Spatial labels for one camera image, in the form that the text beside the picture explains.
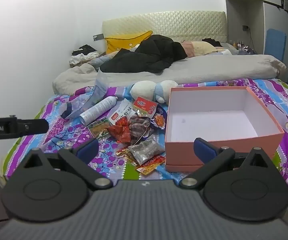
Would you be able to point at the white wardrobe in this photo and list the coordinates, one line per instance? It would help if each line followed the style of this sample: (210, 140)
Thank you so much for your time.
(248, 10)

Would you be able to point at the blue panel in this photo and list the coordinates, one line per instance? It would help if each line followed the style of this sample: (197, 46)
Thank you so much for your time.
(276, 45)

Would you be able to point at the grey clear snack packet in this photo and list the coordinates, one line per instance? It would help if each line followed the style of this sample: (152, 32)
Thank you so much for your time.
(146, 151)

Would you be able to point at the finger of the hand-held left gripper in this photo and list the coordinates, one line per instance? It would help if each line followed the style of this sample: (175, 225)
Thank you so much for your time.
(33, 127)

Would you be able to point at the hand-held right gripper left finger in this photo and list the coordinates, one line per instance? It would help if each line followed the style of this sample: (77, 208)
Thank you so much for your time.
(87, 151)

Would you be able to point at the orange spicy strip packet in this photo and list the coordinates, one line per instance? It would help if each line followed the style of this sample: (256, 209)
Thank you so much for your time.
(151, 165)

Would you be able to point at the wall socket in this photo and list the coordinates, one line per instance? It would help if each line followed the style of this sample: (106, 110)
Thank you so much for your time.
(245, 28)

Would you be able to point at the small black garment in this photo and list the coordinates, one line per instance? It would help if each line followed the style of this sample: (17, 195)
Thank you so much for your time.
(212, 42)

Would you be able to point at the pink cardboard box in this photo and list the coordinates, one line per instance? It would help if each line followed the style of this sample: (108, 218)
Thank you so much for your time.
(246, 142)

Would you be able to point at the purple floral bedsheet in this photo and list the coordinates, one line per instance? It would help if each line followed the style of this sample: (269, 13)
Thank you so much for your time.
(59, 137)

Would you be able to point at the red foil snack packet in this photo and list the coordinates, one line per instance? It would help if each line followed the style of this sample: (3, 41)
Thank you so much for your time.
(120, 132)

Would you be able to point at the black coat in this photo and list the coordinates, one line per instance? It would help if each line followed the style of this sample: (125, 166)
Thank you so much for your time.
(146, 55)

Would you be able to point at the grey duvet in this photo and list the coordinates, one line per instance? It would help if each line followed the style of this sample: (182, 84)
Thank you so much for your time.
(209, 67)

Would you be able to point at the green snack packet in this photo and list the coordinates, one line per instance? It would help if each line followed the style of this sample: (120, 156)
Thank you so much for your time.
(99, 127)

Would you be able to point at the white spray can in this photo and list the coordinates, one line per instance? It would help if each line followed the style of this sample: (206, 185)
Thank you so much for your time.
(97, 110)

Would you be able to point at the light blue garment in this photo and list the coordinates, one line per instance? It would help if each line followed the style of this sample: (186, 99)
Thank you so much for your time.
(104, 59)

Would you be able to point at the white sausage snack packet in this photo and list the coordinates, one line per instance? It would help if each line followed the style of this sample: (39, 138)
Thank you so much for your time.
(122, 112)

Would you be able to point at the pile of folded clothes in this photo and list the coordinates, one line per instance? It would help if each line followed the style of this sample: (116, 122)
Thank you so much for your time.
(84, 55)

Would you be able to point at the yellow pillow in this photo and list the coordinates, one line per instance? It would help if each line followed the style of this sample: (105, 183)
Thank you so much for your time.
(121, 42)

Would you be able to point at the blue snack packet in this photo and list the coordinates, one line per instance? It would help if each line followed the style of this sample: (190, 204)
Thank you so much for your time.
(160, 120)

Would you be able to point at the gold foil wrapper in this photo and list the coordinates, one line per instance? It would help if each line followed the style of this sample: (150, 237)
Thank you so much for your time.
(124, 153)

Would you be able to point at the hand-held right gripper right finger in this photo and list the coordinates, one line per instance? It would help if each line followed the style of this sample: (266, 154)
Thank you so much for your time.
(204, 151)

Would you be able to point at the cream quilted headboard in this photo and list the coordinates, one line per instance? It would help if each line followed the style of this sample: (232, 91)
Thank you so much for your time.
(171, 25)

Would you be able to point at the white and blue plush toy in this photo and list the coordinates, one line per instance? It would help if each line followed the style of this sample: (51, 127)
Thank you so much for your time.
(144, 88)

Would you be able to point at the beige pillow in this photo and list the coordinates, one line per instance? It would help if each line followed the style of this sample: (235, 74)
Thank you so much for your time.
(204, 48)

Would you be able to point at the pink pillow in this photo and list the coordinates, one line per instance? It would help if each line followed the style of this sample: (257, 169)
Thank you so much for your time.
(187, 48)

